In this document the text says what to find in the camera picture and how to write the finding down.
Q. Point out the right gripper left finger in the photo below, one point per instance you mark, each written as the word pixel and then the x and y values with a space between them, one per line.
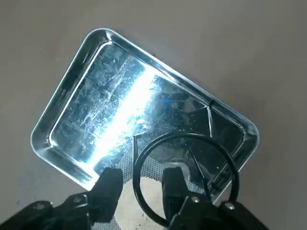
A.
pixel 108 196

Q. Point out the steel tray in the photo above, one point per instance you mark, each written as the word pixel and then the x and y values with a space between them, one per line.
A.
pixel 96 95

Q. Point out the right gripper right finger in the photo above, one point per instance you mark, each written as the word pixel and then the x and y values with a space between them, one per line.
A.
pixel 175 191

